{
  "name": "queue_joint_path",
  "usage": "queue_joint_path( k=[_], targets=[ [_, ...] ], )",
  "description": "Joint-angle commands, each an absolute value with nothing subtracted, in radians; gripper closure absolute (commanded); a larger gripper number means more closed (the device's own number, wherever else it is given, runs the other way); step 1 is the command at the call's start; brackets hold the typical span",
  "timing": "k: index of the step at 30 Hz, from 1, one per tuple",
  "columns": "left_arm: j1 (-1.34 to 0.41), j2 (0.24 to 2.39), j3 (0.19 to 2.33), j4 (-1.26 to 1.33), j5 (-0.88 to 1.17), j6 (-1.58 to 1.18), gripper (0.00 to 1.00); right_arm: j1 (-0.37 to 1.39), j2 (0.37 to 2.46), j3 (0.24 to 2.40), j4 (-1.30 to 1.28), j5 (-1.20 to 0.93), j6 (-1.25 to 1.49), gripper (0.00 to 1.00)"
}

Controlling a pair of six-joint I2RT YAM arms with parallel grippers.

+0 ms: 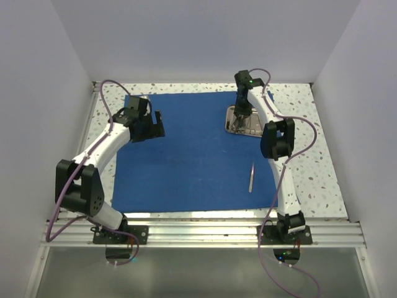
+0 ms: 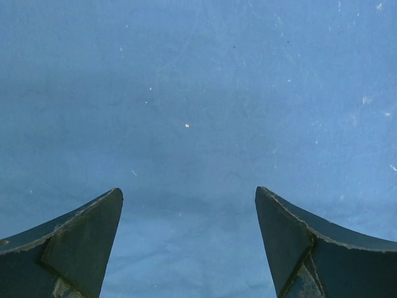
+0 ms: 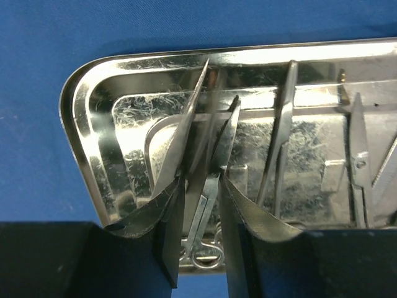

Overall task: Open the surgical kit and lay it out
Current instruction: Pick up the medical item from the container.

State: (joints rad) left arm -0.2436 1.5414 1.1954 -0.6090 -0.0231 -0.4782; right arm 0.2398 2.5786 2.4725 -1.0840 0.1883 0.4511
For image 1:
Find steel instrument tray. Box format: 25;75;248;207
225;105;264;137

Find blue surgical cloth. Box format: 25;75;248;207
112;92;275;213

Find steel tweezers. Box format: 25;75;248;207
248;163;255;193

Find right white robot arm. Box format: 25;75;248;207
228;70;306;244

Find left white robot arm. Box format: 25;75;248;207
55;96;165;244

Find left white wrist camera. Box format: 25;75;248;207
140;97;152;115

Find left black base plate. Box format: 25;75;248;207
91;225;149;245

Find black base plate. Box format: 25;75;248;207
91;225;149;245
256;225;313;245

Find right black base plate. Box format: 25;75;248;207
256;225;313;245

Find aluminium mounting rail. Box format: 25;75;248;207
41;219;366;248

